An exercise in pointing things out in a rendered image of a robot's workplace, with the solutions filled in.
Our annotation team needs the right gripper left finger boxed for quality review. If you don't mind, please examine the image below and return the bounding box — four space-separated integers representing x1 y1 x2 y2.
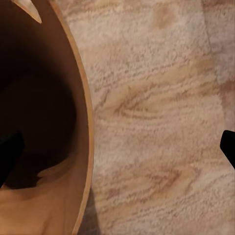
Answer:
0 130 25 188

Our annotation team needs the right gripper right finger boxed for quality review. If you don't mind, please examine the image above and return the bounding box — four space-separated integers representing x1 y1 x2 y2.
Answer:
220 130 235 169

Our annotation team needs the trash can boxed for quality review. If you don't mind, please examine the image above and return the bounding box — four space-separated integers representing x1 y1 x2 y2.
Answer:
0 0 94 235

